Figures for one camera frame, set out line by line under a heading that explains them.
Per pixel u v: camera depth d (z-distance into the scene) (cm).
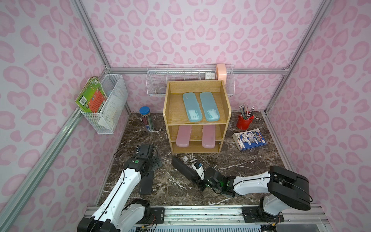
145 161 58
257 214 72
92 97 72
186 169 82
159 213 74
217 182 64
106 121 81
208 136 82
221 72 82
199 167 72
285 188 45
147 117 98
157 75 95
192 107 78
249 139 100
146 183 82
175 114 77
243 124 106
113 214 41
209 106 78
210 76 92
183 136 84
